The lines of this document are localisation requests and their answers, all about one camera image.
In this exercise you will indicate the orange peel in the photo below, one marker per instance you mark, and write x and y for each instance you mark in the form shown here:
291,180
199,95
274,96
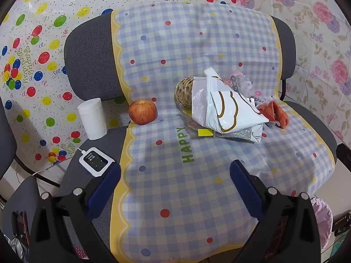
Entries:
277,112

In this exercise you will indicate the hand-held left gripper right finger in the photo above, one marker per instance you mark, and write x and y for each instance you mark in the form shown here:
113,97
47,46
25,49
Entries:
245,189

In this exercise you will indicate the dark grey chair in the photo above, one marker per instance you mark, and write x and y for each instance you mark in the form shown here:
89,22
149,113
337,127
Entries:
22,197

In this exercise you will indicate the yellow wrapper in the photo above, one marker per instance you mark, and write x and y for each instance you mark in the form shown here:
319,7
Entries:
204,133

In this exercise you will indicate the grey fabric chair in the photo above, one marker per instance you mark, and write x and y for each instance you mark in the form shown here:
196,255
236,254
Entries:
90,60

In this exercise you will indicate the woven rattan ball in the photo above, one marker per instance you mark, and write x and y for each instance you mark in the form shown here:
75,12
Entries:
183,93

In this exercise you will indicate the balloon print plastic sheet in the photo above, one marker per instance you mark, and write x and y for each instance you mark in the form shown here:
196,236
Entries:
41,46

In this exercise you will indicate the white paper roll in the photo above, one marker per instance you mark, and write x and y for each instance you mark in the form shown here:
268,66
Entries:
92,120

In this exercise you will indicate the white electronic device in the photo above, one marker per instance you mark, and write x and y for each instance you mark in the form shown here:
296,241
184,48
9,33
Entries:
96,161

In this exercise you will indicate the floral print plastic sheet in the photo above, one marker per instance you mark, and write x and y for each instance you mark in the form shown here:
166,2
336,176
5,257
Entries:
315,33

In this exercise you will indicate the grey printed packet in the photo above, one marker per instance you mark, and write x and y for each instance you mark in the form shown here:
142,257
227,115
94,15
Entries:
246,134

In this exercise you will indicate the blue checked dotted blanket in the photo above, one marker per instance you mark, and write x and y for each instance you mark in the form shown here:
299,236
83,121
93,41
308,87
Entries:
192,46

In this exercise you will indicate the white plastic bag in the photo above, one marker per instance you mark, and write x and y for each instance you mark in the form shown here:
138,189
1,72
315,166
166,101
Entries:
208,101

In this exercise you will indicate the pink-lined waste bin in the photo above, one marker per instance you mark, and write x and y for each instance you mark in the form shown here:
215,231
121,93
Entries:
323,216

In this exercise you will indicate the clear wrapper with pink print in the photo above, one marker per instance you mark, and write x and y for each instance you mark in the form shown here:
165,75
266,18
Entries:
238,83

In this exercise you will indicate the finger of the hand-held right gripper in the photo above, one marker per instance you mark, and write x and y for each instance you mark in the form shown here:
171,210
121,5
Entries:
344,156

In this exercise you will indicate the red apple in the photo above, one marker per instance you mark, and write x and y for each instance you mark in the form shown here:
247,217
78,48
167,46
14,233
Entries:
142,112

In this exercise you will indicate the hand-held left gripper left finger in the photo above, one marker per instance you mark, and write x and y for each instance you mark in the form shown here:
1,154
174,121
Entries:
105,189

